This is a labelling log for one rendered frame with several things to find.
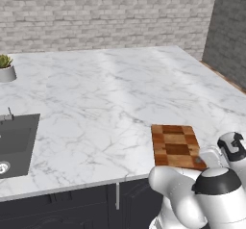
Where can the dark cabinet door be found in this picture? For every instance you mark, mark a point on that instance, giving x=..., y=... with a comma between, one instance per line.
x=139, y=204
x=54, y=208

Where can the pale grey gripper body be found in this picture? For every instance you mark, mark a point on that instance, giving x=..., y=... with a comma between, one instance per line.
x=211, y=157

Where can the dark grey sink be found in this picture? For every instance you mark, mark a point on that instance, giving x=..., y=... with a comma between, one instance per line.
x=17, y=143

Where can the green plant in white pot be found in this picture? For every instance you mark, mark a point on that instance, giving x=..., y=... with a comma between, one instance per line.
x=5, y=70

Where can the checkered wooden cutting board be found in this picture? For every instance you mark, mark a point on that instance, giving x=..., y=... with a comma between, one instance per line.
x=173, y=144

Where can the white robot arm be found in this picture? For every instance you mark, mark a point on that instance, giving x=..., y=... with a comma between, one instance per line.
x=179, y=194

